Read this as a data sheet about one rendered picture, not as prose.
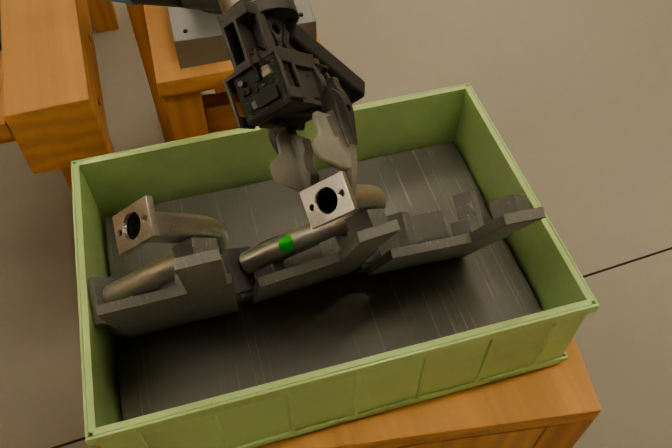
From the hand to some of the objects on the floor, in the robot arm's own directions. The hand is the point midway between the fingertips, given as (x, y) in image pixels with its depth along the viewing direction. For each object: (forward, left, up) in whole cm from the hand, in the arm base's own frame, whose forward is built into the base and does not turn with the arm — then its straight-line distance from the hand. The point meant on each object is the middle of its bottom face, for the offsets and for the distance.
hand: (336, 195), depth 69 cm
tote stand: (-7, -12, -116) cm, 117 cm away
